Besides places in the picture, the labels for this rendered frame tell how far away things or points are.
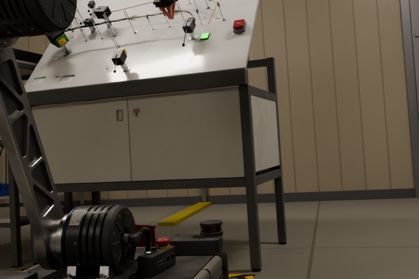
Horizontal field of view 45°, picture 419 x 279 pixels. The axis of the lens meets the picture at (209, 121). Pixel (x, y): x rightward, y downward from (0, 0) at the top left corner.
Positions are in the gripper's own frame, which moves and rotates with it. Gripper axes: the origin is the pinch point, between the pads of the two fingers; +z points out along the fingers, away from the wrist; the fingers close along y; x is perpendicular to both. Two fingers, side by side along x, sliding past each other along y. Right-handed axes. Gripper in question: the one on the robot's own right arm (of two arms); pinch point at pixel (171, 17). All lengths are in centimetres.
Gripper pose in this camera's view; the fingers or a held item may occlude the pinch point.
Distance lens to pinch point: 225.1
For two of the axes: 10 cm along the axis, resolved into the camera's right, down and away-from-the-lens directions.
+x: -3.3, 6.1, -7.2
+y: -9.1, -0.2, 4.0
